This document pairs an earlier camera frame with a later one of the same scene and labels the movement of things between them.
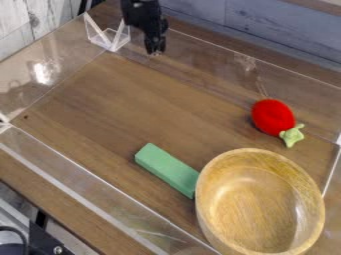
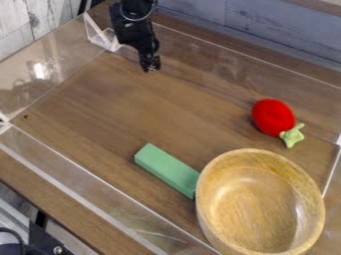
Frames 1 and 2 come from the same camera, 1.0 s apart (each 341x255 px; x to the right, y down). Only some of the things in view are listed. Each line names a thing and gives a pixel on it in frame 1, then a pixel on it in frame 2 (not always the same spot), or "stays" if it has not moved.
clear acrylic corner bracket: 111,38 stays
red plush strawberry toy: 275,119 stays
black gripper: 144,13 to 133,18
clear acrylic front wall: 144,227 stays
